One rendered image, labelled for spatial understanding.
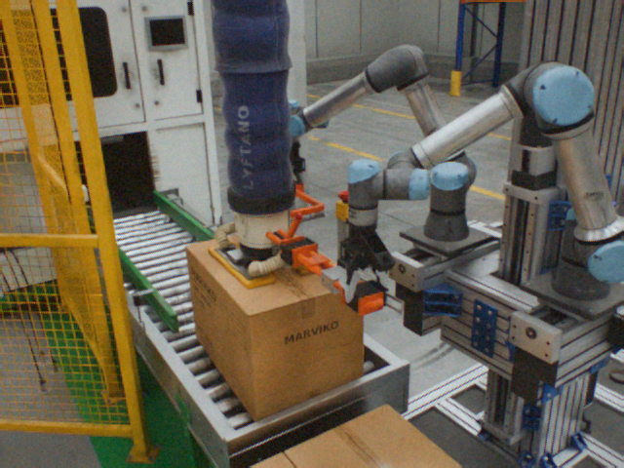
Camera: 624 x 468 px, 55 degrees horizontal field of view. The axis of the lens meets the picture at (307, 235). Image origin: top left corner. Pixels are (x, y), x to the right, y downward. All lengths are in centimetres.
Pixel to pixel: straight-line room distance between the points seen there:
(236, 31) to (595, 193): 103
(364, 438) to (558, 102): 112
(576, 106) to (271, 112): 87
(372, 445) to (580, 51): 127
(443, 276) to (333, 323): 40
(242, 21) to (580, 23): 92
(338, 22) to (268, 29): 1092
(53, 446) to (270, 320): 147
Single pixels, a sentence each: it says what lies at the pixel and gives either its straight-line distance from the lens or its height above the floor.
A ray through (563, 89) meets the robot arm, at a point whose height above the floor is 161.
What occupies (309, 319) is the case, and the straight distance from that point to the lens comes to 188.
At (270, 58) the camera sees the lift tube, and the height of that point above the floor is 164.
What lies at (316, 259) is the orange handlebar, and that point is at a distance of 175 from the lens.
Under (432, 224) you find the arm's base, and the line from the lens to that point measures 203.
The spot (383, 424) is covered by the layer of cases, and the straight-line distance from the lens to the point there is 201.
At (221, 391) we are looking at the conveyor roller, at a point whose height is 54.
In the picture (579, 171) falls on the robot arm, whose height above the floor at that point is 142.
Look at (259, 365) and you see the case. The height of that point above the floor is 77.
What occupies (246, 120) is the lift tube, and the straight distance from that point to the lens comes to 185.
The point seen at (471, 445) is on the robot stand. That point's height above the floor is 21.
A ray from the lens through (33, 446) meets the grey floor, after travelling 305.
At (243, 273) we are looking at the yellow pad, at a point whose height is 97.
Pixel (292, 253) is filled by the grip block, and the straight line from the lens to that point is 179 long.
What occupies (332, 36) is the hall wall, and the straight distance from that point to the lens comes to 1264.
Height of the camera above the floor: 183
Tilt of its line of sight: 23 degrees down
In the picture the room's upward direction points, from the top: 2 degrees counter-clockwise
